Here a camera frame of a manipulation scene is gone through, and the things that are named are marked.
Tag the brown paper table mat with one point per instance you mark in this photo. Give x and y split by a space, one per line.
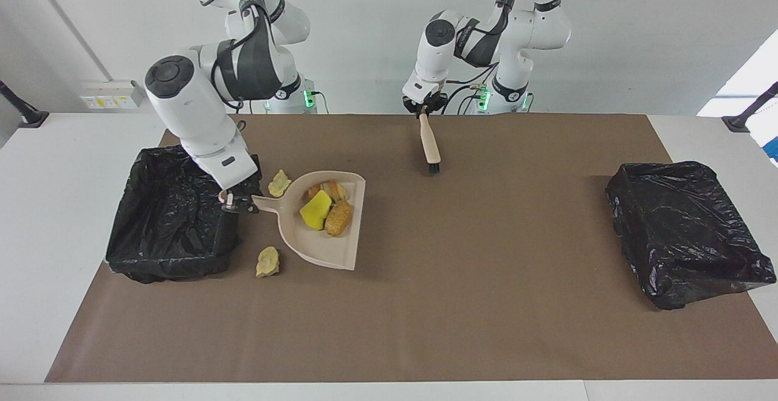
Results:
456 328

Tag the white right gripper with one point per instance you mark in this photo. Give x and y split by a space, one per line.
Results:
226 167

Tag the beige foam chunk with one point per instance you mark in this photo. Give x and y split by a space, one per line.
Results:
325 191
279 185
268 262

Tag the beige plastic dustpan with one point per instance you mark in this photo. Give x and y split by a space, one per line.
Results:
316 249

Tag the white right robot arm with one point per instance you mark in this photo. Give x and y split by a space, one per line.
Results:
182 109

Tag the white panel blue edge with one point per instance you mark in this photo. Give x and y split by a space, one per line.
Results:
767 137

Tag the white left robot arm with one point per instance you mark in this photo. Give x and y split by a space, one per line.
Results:
529 24

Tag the yellow sponge piece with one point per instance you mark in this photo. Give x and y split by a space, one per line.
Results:
315 219

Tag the white wall power socket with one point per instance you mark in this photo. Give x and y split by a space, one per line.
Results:
112 94

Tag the brown oval cork sponge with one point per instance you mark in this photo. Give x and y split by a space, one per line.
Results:
339 219

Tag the beige hand brush black bristles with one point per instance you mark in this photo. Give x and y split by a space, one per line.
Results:
430 146

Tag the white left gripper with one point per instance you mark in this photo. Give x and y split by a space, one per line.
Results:
425 88

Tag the black bag lined bin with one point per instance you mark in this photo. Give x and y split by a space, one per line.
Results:
687 231
164 225

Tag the black stand pole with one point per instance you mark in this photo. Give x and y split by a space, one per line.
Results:
21 108
747 112

